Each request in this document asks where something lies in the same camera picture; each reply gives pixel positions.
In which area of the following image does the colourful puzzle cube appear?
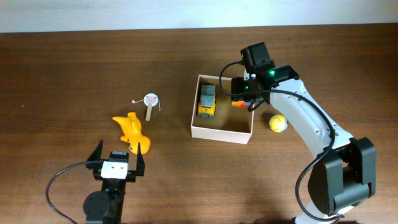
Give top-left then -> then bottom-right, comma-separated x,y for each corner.
231,100 -> 251,108

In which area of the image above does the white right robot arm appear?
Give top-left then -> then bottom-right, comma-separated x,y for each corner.
229,60 -> 376,223

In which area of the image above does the yellow grey toy truck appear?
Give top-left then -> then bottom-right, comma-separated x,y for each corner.
197,83 -> 216,118

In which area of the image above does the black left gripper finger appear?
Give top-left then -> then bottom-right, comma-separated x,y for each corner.
87,139 -> 103,162
134,143 -> 145,177

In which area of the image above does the pig face rattle drum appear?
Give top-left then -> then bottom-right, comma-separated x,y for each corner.
131,93 -> 161,121

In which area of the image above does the yellow ball toy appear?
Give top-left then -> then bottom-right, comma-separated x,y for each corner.
269,114 -> 288,133

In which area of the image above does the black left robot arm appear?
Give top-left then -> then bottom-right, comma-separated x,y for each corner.
83,141 -> 145,224

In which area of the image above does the orange rubber dolphin toy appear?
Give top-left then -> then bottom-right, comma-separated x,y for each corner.
112,112 -> 150,154

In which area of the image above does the pink cardboard box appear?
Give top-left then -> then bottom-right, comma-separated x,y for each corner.
190,75 -> 254,144

